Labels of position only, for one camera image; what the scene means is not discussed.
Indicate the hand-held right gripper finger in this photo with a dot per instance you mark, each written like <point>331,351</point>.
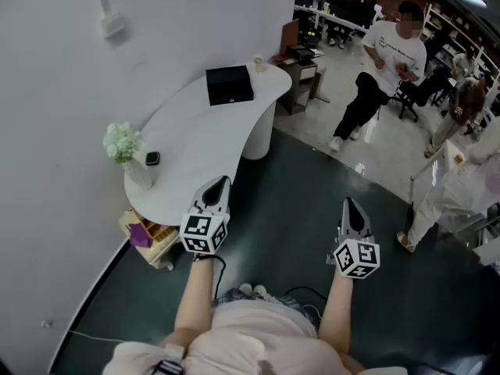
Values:
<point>343,227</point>
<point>361,217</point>

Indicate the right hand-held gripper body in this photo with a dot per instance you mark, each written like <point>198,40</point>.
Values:
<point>359,258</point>

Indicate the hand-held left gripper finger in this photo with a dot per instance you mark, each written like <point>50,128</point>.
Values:
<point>226,201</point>
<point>201,199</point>

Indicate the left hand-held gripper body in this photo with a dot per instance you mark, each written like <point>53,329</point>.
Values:
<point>199,233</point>

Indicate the black box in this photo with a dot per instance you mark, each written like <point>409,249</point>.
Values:
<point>229,84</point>

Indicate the person's left forearm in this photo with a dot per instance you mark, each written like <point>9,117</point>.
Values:
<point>195,299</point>

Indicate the person's right forearm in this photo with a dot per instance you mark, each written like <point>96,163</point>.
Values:
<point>338,315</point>

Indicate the yellow crate with purple box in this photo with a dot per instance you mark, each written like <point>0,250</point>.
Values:
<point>160,244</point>

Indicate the white curved table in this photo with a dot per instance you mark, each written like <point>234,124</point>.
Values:
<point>203,139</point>

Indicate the white storage shelving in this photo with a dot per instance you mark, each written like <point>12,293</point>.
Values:
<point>461,37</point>

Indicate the purple cloth bag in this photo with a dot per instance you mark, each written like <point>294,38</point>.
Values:
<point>140,236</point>

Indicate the white ribbed vase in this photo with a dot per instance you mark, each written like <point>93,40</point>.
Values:
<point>138,174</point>

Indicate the person's white shoe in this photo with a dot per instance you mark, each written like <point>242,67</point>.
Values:
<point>261,292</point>
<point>246,289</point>

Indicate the person's plaid skirt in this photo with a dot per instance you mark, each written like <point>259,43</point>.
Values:
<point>281,305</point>

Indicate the white flower bouquet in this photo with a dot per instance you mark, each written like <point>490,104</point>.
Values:
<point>123,142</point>

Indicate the person's pale pink shirt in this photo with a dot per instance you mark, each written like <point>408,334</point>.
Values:
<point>254,342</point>

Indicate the black office chair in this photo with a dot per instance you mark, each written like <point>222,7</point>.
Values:
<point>410,96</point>

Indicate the grey cabinet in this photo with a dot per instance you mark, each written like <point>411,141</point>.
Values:
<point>301,88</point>

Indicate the small white cup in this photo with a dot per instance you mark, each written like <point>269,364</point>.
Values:
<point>259,64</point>

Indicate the long white desk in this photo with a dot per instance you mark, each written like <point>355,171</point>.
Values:
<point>332,16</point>

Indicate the white ribbed counter pedestal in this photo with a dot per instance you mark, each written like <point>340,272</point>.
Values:
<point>258,135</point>

